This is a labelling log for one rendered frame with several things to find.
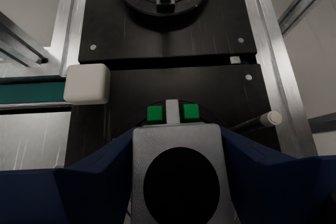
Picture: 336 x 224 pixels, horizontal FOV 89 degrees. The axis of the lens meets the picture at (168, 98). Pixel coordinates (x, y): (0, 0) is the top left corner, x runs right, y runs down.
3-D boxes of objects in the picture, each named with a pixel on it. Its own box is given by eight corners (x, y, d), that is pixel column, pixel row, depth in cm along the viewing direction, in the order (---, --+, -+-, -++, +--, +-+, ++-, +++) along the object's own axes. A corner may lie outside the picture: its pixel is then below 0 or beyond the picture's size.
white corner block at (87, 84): (113, 107, 23) (102, 98, 19) (79, 109, 23) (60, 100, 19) (115, 75, 24) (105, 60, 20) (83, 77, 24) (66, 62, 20)
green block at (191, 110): (191, 127, 18) (199, 118, 13) (180, 128, 18) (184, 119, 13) (190, 116, 18) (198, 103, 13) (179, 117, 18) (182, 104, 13)
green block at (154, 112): (164, 129, 18) (162, 120, 13) (153, 129, 18) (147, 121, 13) (164, 117, 18) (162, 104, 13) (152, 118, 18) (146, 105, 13)
